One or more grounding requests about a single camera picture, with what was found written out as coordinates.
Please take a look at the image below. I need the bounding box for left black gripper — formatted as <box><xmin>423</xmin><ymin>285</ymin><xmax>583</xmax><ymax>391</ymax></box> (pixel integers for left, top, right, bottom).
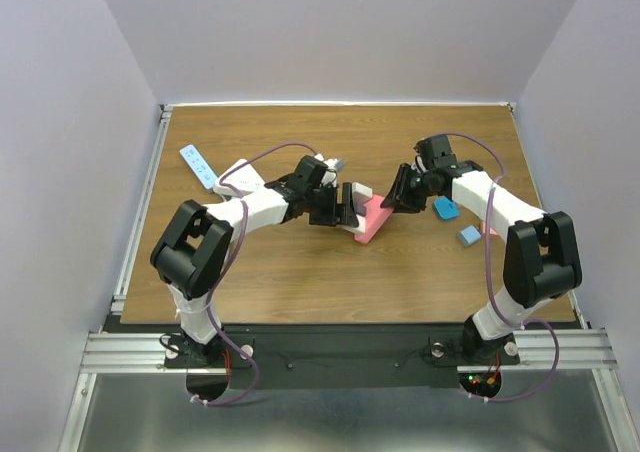
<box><xmin>305</xmin><ymin>182</ymin><xmax>359</xmax><ymax>227</ymax></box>

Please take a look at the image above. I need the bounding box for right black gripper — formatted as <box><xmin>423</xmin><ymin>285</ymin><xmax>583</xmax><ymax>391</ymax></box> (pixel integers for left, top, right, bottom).
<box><xmin>380</xmin><ymin>162</ymin><xmax>434</xmax><ymax>214</ymax></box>

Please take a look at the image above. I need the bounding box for white charger plug front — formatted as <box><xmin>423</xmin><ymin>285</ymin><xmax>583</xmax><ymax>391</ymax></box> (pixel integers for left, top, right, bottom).
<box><xmin>351</xmin><ymin>182</ymin><xmax>374</xmax><ymax>205</ymax></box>

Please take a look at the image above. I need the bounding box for white charger plug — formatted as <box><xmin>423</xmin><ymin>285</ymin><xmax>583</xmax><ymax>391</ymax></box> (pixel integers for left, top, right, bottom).
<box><xmin>351</xmin><ymin>182</ymin><xmax>374</xmax><ymax>205</ymax></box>
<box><xmin>342</xmin><ymin>215</ymin><xmax>366</xmax><ymax>235</ymax></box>

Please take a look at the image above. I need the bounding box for pink triangular socket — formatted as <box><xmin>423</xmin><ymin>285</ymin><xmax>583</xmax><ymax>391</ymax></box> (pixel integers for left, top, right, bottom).
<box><xmin>354</xmin><ymin>194</ymin><xmax>393</xmax><ymax>244</ymax></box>

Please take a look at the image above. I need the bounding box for blue plug adapter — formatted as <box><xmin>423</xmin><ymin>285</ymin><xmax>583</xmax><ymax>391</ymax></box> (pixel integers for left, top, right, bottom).
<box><xmin>432</xmin><ymin>197</ymin><xmax>460</xmax><ymax>221</ymax></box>

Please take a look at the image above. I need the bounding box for light blue plug cube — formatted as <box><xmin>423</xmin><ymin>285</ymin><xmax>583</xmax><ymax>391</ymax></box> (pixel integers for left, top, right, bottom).
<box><xmin>457</xmin><ymin>226</ymin><xmax>482</xmax><ymax>247</ymax></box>

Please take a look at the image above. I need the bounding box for pink plug adapter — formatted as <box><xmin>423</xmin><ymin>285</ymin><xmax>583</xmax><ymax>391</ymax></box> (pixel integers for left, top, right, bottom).
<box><xmin>479</xmin><ymin>221</ymin><xmax>499</xmax><ymax>236</ymax></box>

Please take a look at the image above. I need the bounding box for white triangular socket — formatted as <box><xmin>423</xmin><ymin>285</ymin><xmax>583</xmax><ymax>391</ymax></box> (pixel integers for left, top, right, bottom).
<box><xmin>213</xmin><ymin>159</ymin><xmax>265</xmax><ymax>201</ymax></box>

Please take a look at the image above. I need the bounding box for light blue power strip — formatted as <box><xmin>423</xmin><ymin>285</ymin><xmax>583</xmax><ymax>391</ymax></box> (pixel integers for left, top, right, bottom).
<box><xmin>179</xmin><ymin>144</ymin><xmax>218</xmax><ymax>193</ymax></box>

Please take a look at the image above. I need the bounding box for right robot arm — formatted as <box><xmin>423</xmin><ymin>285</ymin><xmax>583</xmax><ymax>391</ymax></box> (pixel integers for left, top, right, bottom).
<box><xmin>382</xmin><ymin>133</ymin><xmax>582</xmax><ymax>362</ymax></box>

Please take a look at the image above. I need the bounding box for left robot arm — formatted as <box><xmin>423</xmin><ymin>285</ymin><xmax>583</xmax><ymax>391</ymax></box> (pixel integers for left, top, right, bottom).
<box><xmin>150</xmin><ymin>155</ymin><xmax>373</xmax><ymax>366</ymax></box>

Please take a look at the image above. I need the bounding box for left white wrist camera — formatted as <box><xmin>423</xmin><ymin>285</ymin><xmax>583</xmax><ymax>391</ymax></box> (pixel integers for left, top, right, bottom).
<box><xmin>324</xmin><ymin>158</ymin><xmax>345</xmax><ymax>174</ymax></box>

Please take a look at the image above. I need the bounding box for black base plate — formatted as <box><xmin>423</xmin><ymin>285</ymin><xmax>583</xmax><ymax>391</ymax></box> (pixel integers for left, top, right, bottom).
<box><xmin>99</xmin><ymin>321</ymin><xmax>521</xmax><ymax>391</ymax></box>

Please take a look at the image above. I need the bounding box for aluminium frame rail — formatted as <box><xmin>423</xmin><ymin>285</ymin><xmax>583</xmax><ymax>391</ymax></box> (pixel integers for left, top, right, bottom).
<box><xmin>61</xmin><ymin>108</ymin><xmax>637</xmax><ymax>451</ymax></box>

